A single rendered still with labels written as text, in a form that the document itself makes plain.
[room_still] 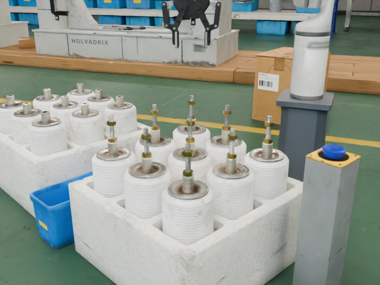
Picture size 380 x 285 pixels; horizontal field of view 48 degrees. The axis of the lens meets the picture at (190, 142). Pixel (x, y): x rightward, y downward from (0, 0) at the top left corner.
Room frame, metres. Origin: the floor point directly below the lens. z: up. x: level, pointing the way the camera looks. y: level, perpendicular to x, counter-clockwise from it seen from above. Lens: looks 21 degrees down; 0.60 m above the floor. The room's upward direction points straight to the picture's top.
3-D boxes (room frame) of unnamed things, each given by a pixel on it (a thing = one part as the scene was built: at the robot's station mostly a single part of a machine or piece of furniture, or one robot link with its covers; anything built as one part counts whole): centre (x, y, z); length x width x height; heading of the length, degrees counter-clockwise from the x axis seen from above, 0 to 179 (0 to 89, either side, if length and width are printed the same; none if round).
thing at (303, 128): (1.18, -0.33, 0.15); 0.15 x 0.15 x 0.30; 69
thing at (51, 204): (1.00, 0.25, 0.06); 0.30 x 0.11 x 0.12; 134
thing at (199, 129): (1.03, 0.00, 0.25); 0.08 x 0.08 x 0.01
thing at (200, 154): (0.86, 0.00, 0.25); 0.08 x 0.08 x 0.01
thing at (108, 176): (0.86, 0.17, 0.16); 0.10 x 0.10 x 0.18
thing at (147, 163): (0.78, 0.09, 0.26); 0.02 x 0.02 x 0.03
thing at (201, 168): (0.86, 0.00, 0.16); 0.10 x 0.10 x 0.18
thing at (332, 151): (0.70, -0.25, 0.32); 0.04 x 0.04 x 0.02
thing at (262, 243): (0.86, 0.00, 0.09); 0.39 x 0.39 x 0.18; 44
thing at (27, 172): (1.25, 0.38, 0.09); 0.39 x 0.39 x 0.18; 43
